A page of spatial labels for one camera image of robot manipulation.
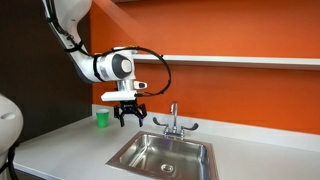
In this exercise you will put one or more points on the stainless steel sink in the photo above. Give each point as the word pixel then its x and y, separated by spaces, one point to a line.
pixel 173 156

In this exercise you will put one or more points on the long white wall shelf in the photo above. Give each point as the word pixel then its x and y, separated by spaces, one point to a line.
pixel 233 61

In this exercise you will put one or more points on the round metal sink drain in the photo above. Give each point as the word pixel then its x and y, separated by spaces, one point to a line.
pixel 167 167

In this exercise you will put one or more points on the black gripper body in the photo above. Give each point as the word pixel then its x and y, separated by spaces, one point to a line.
pixel 129 107

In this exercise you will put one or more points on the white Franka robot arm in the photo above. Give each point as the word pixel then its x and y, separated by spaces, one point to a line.
pixel 83 63

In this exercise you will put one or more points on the green plastic cup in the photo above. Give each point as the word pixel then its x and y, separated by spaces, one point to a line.
pixel 102 119

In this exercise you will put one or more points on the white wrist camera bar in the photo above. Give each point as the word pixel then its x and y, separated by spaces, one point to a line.
pixel 118 96

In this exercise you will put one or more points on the dark wood cabinet panel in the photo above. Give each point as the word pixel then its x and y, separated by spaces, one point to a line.
pixel 33 83

